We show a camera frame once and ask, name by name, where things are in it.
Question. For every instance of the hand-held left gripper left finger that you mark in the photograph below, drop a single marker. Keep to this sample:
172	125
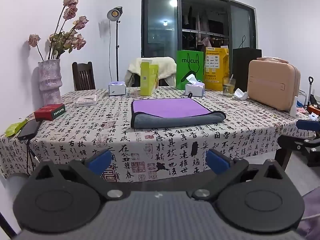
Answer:
100	161

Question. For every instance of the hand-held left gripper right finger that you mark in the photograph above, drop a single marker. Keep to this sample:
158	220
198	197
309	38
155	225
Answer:
218	162

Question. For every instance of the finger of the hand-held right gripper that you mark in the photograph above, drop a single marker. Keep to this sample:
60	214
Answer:
293	142
308	125

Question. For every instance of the purple and grey towel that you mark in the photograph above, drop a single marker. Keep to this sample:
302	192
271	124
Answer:
170	107

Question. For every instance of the small white and blue object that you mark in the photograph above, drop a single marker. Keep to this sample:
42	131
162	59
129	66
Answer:
313	116

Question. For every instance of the orange object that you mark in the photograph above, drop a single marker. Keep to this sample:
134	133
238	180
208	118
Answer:
315	108

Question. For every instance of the small white bottle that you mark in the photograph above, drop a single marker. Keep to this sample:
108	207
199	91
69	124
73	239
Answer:
293	108

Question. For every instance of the calligraphy printed tablecloth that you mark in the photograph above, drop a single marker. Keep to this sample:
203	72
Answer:
80	135

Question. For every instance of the purple cloth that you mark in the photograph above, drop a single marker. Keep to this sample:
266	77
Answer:
312	205

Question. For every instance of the beige hard case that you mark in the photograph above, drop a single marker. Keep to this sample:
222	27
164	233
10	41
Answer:
272	82

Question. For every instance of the flat white box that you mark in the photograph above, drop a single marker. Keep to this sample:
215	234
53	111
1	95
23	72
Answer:
86	101

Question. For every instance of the crumpled white tissue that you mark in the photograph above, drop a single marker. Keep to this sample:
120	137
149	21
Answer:
240	95

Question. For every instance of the white and purple tissue box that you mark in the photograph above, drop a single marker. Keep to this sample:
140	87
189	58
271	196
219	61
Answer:
117	90
195	90

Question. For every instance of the red box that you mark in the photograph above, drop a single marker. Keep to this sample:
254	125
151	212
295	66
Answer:
47	110

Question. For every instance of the pink cloth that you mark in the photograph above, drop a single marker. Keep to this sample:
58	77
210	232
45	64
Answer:
272	59

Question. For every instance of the clear drinking glass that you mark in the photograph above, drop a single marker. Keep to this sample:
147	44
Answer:
228	87

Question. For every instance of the black phone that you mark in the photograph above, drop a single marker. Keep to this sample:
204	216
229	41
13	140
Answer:
28	129

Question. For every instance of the dark wooden chair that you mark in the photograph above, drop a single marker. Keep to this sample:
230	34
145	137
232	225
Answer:
83	76

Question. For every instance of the black box speaker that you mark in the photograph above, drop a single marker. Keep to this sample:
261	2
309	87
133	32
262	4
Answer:
242	67

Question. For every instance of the green snack packet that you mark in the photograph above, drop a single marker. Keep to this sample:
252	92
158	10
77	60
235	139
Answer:
13	128

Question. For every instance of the yellow-green carton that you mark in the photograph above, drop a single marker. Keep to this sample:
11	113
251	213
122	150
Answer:
146	80

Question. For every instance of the speckled ceramic vase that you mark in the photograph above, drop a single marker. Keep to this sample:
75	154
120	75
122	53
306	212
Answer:
50	80

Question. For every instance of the green paper bag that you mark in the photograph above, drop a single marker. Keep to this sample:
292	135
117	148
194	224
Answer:
185	70

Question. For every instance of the cream fleece coat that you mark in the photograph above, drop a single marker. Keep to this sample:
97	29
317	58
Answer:
165	67

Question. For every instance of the black-framed sliding glass door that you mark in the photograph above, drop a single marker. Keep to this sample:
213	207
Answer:
162	30

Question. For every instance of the black floor lamp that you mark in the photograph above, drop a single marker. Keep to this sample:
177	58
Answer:
114	13

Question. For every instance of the dried rose bouquet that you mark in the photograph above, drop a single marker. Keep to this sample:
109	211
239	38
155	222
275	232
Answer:
70	12

